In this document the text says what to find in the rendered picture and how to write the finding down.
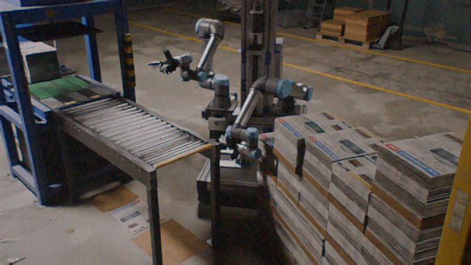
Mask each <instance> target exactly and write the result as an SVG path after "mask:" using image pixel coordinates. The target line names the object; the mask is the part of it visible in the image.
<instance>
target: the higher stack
mask: <svg viewBox="0 0 471 265"><path fill-rule="evenodd" d="M416 138H417V139H416ZM463 140H464V137H463V136H462V135H458V134H456V133H454V132H446V133H440V134H436V135H428V136H424V137H417V136H414V139H405V140H401V141H396V142H389V143H385V144H380V145H379V146H378V153H377V166H376V172H375V180H374V181H373V183H374V184H375V185H376V186H377V187H379V188H380V189H381V190H382V191H384V192H385V193H386V194H388V195H389V196H391V197H392V198H394V200H395V201H396V202H398V203H399V204H400V205H402V206H403V207H405V208H406V210H408V211H410V212H411V213H412V214H413V215H416V216H417V217H418V218H419V219H420V220H424V219H429V218H433V217H438V216H442V215H445V214H446V211H447V207H448V203H449V197H451V191H452V188H453V181H454V178H455V175H456V168H457V165H458V159H459V156H460V153H461V149H462V145H463ZM370 199H371V200H370V201H369V203H370V205H368V206H369V207H368V208H369V212H368V213H367V216H369V220H368V226H367V230H368V231H370V232H371V233H372V234H373V236H374V237H376V238H377V239H378V240H379V241H380V242H381V243H382V245H383V246H385V247H386V248H387V249H388V250H390V251H391V252H392V254H394V255H395V256H396V257H397V258H398V259H399V260H400V261H401V262H402V263H403V264H404V265H431V264H433V265H434V264H435V262H436V258H437V252H438V249H439V242H440V239H441V236H442V229H443V226H444V224H438V225H435V226H433V227H430V228H426V229H421V230H418V228H417V227H416V226H414V225H413V224H411V223H410V222H409V221H407V219H405V218H404V217H403V216H402V215H400V214H399V213H398V212H396V211H395V210H394V209H393V208H392V207H390V206H389V205H387V204H386V203H385V202H383V200H382V199H381V198H379V197H378V196H376V195H375V194H374V193H372V194H371V198H370ZM363 247H364V248H363V249H362V251H364V252H362V253H364V254H362V258H360V259H361V260H360V265H394V264H393V263H392V262H391V261H390V260H389V259H388V258H387V257H386V256H385V255H384V254H383V253H382V252H381V251H380V250H379V249H378V248H377V247H376V246H374V245H373V244H372V243H371V242H370V241H369V240H368V239H367V238H364V240H363Z"/></svg>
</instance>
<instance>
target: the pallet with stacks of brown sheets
mask: <svg viewBox="0 0 471 265"><path fill-rule="evenodd" d="M390 17H391V12H385V11H375V10H367V11H365V9H362V8H352V7H347V6H344V7H343V8H336V9H334V19H333V20H326V21H322V22H321V26H320V32H316V40H320V41H326V42H330V43H337V44H341V45H345V46H352V47H356V48H363V49H367V50H370V49H371V46H372V44H373V43H375V42H376V43H379V42H380V40H381V39H382V37H383V35H384V33H385V31H387V29H388V28H389V26H390ZM325 35H326V36H335V37H338V38H339V41H331V40H327V39H325ZM348 39H350V40H354V41H358V42H361V41H362V46H357V45H353V44H349V43H347V42H348Z"/></svg>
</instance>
